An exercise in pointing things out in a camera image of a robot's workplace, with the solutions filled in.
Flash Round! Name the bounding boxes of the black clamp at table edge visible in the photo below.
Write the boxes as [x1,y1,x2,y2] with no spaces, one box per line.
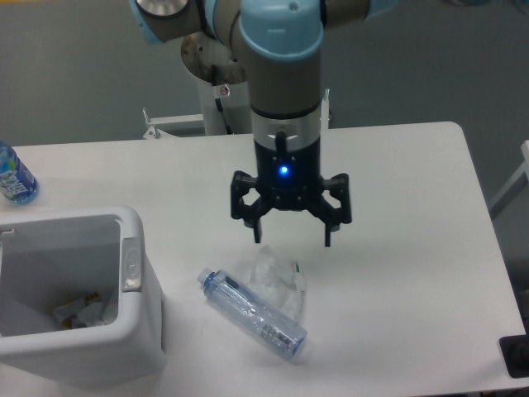
[499,334,528,379]

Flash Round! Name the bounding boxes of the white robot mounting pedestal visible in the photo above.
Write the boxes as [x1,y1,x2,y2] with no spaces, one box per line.
[181,32,251,136]

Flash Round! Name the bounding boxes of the white plastic trash can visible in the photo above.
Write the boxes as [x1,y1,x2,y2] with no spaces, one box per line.
[1,206,166,385]

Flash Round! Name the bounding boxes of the white frame at right edge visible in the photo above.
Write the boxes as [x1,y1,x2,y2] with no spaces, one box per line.
[488,141,528,220]

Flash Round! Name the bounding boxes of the trash pieces inside can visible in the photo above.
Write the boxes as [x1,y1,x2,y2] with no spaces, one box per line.
[52,293,118,330]

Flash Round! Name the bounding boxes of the white left foot bracket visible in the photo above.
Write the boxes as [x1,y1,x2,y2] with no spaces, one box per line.
[142,108,205,140]

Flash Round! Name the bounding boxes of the clear plastic bottle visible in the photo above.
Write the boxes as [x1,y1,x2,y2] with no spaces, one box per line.
[198,268,307,360]

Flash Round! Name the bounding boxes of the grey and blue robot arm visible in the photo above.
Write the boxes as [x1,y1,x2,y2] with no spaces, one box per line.
[130,1,394,240]

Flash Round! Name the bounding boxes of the clear plastic bag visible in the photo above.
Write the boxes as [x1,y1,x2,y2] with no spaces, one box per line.
[244,246,307,323]

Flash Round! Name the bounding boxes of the white bracket with wing bolt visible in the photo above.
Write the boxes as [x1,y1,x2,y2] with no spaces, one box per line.
[321,88,331,131]

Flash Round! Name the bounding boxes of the blue labelled water bottle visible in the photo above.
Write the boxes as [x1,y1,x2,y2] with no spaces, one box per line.
[1,141,39,205]

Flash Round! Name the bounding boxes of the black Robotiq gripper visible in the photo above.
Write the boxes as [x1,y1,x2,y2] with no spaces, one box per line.
[231,140,352,247]

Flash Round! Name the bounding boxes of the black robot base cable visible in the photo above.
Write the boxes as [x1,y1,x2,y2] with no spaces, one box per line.
[209,64,234,136]

